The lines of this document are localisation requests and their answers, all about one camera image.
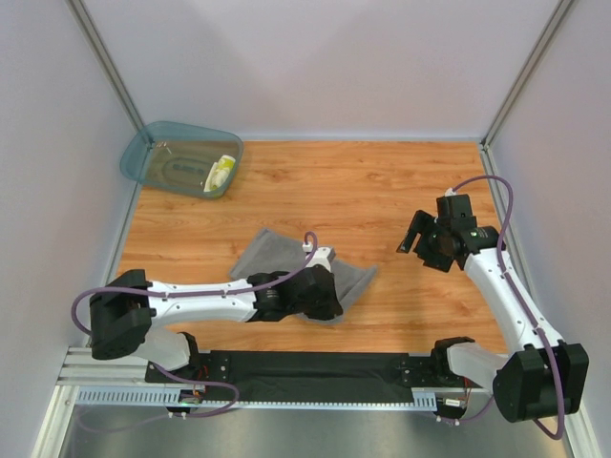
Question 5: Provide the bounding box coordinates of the yellow green patterned towel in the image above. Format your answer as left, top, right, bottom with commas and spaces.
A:
203, 155, 236, 193

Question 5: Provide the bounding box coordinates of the grey towel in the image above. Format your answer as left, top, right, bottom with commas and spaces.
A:
228, 228, 378, 326

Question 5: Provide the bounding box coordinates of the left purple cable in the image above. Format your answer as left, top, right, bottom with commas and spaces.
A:
70, 231, 320, 433

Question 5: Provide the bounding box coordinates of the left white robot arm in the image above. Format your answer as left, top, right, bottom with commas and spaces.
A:
89, 264, 344, 371

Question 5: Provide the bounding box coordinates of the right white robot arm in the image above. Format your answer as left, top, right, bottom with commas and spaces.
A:
397, 195, 589, 423

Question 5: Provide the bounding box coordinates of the left aluminium frame post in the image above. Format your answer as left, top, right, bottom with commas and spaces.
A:
66, 0, 144, 131

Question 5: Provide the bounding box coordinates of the right aluminium frame post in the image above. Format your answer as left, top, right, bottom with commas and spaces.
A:
480, 0, 581, 147

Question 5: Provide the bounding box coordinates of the aluminium front rail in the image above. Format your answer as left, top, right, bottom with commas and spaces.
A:
58, 348, 484, 414

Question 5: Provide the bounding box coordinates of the teal transparent plastic tub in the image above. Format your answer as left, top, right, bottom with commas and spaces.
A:
119, 121, 244, 199

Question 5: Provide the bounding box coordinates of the aluminium frame post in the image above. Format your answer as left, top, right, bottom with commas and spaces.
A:
66, 0, 144, 131
480, 0, 581, 147

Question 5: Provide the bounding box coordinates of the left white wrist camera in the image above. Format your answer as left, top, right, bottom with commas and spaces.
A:
302, 242, 335, 272

